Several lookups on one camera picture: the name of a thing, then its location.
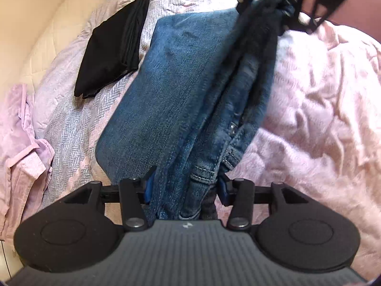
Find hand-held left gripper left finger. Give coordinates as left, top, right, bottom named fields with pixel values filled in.
left=64, top=167, right=156, bottom=232

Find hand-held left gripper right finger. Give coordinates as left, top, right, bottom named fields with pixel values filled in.
left=218, top=175, right=311, bottom=230

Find blue denim jeans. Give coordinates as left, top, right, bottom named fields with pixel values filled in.
left=95, top=0, right=298, bottom=221

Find pink woven blanket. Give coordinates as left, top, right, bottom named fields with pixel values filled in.
left=0, top=0, right=381, bottom=275

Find pink shirt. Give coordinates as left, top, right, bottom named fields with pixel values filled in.
left=0, top=83, right=56, bottom=239

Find black folded garment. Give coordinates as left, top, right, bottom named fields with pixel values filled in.
left=74, top=0, right=152, bottom=99

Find cream padded headboard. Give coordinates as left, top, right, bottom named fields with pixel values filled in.
left=0, top=0, right=108, bottom=96

